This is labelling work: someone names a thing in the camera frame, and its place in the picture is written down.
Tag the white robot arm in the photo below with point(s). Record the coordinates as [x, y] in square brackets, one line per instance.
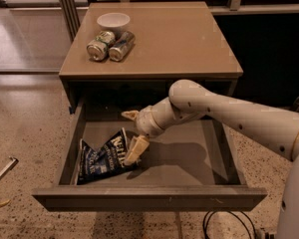
[276, 129]

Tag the white bowl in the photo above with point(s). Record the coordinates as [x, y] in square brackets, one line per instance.
[115, 22]

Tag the grey power strip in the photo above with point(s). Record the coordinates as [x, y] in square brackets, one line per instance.
[265, 234]

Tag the green soda can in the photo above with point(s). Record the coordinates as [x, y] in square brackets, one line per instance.
[99, 47]

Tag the grey cabinet counter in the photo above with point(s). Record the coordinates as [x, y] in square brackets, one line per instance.
[174, 40]

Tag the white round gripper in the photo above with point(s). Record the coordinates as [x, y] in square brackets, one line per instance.
[146, 122]

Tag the metal window frame post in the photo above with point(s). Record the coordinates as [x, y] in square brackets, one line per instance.
[71, 17]

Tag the blue Kettle chip bag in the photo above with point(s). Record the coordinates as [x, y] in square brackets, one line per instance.
[105, 161]

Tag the metal chair leg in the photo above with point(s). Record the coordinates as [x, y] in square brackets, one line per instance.
[9, 166]

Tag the dark soda can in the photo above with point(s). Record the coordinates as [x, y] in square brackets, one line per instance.
[122, 46]

